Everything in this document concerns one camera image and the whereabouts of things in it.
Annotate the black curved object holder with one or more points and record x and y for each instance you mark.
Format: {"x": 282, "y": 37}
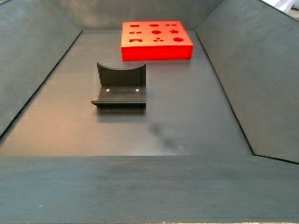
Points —
{"x": 122, "y": 86}

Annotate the red foam shape-sorting block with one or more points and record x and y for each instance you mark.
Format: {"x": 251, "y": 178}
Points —
{"x": 155, "y": 40}

